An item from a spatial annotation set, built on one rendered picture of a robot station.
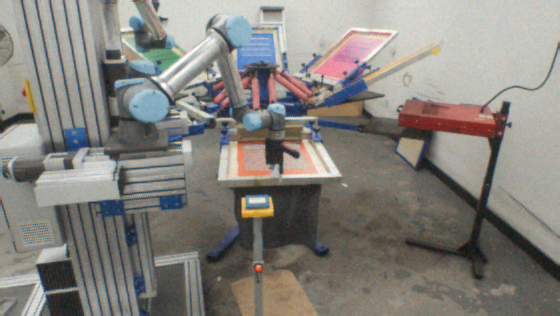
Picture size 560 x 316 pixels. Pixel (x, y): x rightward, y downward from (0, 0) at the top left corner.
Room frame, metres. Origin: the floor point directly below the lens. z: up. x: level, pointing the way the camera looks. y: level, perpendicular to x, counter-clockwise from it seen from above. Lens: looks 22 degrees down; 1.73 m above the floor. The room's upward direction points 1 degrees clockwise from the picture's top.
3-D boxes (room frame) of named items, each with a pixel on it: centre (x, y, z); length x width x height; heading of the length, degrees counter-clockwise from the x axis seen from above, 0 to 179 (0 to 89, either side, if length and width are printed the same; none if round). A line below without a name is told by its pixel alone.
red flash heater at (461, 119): (2.47, -1.14, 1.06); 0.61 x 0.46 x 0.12; 67
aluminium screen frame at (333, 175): (1.99, 0.04, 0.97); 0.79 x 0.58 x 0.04; 7
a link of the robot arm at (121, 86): (1.36, 0.55, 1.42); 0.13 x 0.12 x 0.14; 38
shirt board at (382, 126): (2.77, -0.45, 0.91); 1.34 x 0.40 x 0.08; 67
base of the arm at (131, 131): (1.37, 0.55, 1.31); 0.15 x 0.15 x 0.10
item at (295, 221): (1.70, 0.01, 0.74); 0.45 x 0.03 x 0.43; 97
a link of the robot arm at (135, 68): (1.84, 0.69, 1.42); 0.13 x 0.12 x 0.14; 81
